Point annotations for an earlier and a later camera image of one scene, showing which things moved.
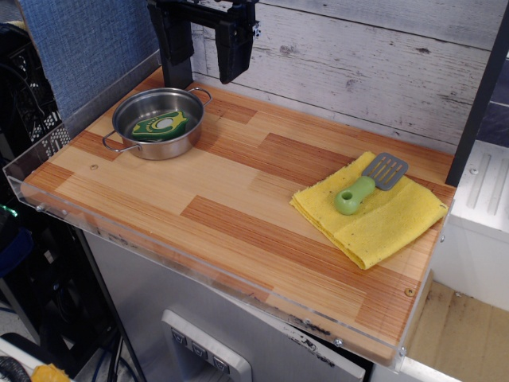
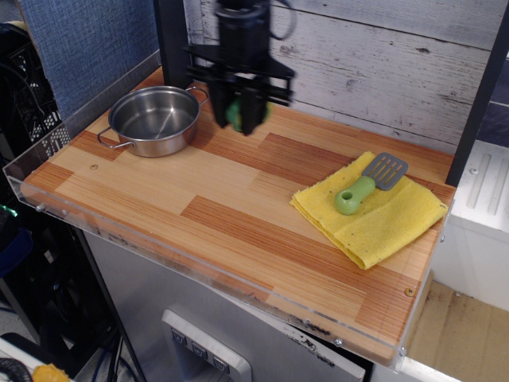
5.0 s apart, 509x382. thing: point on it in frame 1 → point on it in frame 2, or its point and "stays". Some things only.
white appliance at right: (472, 255) stays
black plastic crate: (31, 128) stays
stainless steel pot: (159, 123) stays
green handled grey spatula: (384, 172) stays
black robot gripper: (171, 21) → (244, 48)
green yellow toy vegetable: (161, 126) → (234, 112)
